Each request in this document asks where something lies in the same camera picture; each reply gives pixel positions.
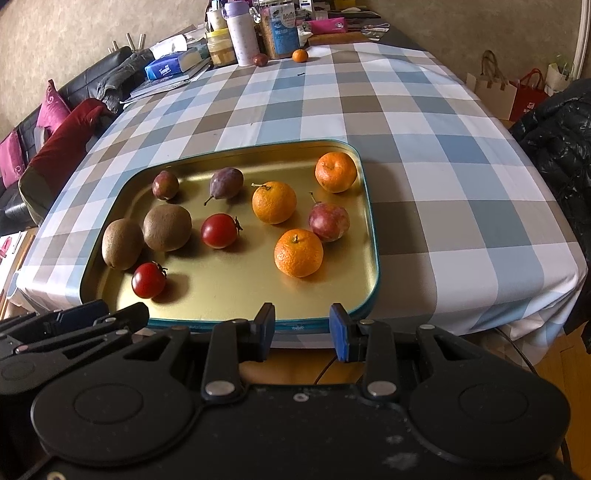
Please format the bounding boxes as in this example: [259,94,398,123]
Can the white thermos purple lid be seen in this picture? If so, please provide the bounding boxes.
[224,1,259,65]

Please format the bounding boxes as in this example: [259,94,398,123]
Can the black cable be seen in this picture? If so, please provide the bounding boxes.
[496,325,536,374]

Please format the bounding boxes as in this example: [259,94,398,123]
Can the white pipe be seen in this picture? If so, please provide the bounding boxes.
[575,0,590,79]

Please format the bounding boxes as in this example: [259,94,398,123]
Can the small pink cushion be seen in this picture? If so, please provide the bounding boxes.
[0,129,26,188]

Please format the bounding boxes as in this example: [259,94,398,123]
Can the red tomato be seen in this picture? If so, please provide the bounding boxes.
[131,261,168,299]
[201,213,243,249]

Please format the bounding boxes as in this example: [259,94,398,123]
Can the blue tissue pack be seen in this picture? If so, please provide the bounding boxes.
[144,52,202,80]

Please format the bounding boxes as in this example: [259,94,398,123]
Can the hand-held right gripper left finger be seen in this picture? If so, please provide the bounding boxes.
[122,302,276,401]

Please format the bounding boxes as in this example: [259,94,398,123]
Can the pink pouch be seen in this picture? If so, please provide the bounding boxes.
[307,17,347,34]

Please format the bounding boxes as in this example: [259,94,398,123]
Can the black puffer jacket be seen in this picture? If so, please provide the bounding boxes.
[510,78,591,352]

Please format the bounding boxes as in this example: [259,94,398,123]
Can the beige paper bag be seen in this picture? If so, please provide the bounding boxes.
[466,50,518,121]

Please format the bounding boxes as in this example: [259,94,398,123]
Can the yellow-lid glass jar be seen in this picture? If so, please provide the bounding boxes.
[205,30,238,66]

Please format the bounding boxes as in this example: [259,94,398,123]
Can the white paper bag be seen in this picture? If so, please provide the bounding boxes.
[545,55,575,95]

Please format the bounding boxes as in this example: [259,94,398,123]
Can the grey jacket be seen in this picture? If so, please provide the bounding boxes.
[96,50,155,114]

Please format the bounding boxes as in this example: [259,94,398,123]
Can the wooden coffee table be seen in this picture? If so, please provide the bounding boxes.
[0,228,38,315]

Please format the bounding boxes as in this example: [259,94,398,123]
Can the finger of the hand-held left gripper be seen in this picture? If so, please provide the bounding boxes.
[9,299,110,341]
[14,302,151,361]

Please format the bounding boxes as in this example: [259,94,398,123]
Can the wooden rack posts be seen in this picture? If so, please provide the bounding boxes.
[108,33,146,51]

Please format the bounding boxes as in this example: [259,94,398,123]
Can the olive cushion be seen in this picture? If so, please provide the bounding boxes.
[18,168,51,227]

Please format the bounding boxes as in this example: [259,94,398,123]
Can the red paper bag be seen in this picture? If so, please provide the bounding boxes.
[510,68,550,121]

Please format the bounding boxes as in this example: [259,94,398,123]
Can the grey magazine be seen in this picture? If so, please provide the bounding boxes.
[121,85,185,104]

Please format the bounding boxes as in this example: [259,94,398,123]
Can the black leather sofa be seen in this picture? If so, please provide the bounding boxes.
[0,46,139,222]

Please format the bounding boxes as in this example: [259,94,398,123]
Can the large pink cushion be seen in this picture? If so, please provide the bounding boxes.
[37,79,72,130]

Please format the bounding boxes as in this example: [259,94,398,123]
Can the brown kiwi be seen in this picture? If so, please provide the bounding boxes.
[143,204,193,252]
[102,218,145,271]

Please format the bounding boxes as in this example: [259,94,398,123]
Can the gold tin tray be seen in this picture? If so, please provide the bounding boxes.
[79,139,380,334]

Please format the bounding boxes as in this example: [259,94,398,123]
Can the glass cereal jar blue label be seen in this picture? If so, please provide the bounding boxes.
[257,6,301,60]

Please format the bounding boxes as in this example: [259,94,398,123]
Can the wooden cutting board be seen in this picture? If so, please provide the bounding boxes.
[308,31,370,46]

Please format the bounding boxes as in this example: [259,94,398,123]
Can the dark round passion fruit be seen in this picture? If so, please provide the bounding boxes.
[152,170,180,200]

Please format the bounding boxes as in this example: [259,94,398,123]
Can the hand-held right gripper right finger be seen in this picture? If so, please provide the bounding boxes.
[329,303,490,401]

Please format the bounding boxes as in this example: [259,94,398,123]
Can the stack of books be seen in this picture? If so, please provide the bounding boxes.
[130,60,212,95]

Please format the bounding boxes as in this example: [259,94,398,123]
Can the pink magazine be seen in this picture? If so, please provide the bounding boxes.
[0,233,28,268]

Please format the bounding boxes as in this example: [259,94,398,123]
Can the red stemmed passion fruit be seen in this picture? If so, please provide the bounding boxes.
[308,192,351,243]

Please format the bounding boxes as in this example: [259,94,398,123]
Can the purple pear-shaped passion fruit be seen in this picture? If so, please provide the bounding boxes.
[204,167,245,206]

